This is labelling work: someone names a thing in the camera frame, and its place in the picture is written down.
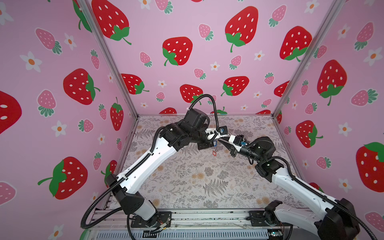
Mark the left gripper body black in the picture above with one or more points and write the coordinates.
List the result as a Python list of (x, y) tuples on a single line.
[(202, 144)]

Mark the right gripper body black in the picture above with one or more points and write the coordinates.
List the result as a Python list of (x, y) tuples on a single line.
[(234, 153)]

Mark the grey keyring loop yellow tag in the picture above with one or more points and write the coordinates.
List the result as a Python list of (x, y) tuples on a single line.
[(216, 139)]

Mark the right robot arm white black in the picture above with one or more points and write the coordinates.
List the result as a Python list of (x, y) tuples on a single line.
[(328, 218)]

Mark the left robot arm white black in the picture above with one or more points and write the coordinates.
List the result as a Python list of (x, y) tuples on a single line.
[(193, 128)]

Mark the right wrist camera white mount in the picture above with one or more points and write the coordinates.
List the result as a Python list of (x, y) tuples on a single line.
[(237, 141)]

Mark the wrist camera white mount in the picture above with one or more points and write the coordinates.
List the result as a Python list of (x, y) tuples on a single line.
[(237, 141), (222, 132)]

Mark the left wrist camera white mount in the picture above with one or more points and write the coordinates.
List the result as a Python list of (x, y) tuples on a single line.
[(222, 132)]

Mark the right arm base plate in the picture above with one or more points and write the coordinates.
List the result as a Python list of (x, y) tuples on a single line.
[(259, 218)]

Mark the aluminium frame rail front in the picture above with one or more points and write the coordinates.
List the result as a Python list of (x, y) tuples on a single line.
[(216, 224)]

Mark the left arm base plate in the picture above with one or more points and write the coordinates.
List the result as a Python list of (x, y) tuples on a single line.
[(153, 220)]

